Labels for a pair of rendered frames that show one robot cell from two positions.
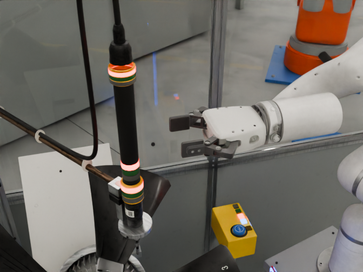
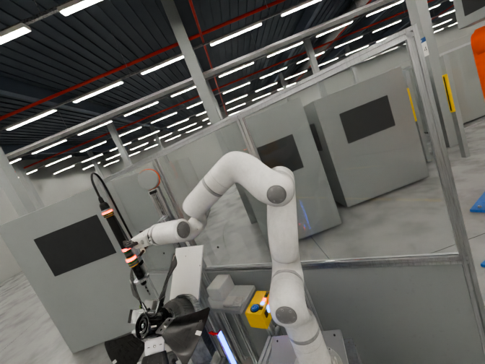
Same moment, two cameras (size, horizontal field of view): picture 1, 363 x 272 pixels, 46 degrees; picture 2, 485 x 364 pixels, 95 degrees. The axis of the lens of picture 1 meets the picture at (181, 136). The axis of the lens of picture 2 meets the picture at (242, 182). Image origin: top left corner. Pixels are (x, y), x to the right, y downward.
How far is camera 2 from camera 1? 1.17 m
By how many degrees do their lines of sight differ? 50
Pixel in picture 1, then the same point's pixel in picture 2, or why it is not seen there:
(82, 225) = (186, 282)
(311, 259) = not seen: hidden behind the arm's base
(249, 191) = (333, 292)
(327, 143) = (388, 261)
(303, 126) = (159, 236)
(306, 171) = (379, 284)
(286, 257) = (286, 340)
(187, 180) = not seen: hidden behind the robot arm
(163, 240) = not seen: hidden behind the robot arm
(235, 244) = (250, 316)
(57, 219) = (180, 278)
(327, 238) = (326, 337)
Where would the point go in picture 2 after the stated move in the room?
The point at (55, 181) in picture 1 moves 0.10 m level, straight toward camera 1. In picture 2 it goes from (183, 260) to (174, 269)
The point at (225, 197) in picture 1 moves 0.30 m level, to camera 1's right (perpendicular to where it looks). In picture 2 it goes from (315, 292) to (363, 303)
